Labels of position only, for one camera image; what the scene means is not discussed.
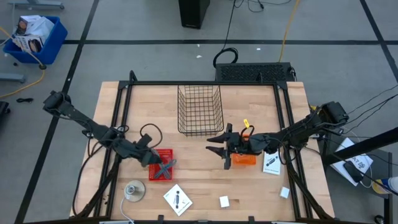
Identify black computer tower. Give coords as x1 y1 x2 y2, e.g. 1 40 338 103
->
178 0 211 30

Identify thin white cable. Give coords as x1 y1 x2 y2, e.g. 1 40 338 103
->
119 196 135 224

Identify white card reader box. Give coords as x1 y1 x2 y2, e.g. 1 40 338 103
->
163 184 193 217

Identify red plastic basket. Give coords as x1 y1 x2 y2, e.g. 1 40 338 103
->
148 148 174 182

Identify white booklet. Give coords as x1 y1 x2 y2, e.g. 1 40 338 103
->
262 151 282 176

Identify grey table foot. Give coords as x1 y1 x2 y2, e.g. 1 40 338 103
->
8 0 65 10
0 73 26 84

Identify orange plastic basket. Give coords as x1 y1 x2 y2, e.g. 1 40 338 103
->
231 151 257 166

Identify yellow hanging cable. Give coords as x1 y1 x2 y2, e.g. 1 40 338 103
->
277 0 302 63

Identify yellow floor cable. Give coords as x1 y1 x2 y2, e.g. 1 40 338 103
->
0 26 47 100

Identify white plastic bag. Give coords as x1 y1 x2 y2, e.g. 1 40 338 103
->
30 17 55 43

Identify black diagonal beam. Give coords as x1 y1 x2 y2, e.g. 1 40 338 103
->
323 126 398 166

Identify black wire basket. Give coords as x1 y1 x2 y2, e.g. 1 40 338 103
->
177 84 225 138

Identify black metal table frame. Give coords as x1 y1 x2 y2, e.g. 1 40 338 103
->
70 70 336 224

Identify black smartphone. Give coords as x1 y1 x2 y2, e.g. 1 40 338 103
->
343 161 364 184

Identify blue white braided cable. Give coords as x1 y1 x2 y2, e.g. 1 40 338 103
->
159 163 172 180
154 159 177 180

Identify white printed papers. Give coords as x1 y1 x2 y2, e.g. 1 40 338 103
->
330 137 374 187

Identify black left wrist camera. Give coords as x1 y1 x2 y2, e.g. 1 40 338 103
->
136 133 154 149

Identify white printed carton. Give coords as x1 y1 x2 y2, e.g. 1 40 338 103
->
12 34 44 54
14 14 43 35

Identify black perforated computer case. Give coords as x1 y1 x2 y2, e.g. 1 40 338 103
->
215 62 295 83

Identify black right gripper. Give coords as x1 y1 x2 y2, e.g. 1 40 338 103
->
206 123 253 170

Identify black floor cable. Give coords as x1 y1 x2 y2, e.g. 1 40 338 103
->
213 0 239 68

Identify dark side table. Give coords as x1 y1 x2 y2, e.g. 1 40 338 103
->
320 136 393 224

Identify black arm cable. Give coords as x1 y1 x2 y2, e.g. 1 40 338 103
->
72 123 164 216

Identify blue plastic bin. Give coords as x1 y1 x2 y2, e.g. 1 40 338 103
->
2 16 68 65

